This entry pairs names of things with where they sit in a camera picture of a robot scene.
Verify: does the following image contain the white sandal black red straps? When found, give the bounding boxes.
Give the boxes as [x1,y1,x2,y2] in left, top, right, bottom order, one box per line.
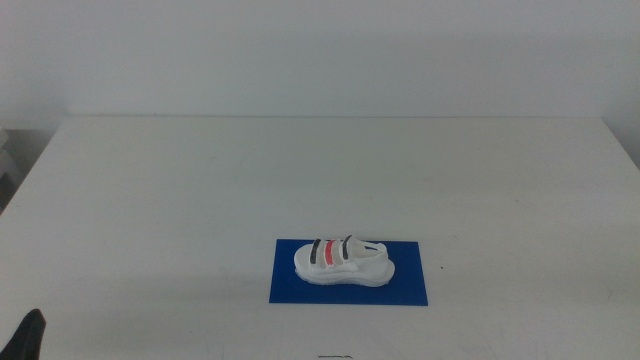
[293,234,396,289]

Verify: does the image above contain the blue rectangular mat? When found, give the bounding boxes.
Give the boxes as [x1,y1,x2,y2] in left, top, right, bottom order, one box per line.
[268,238,429,307]

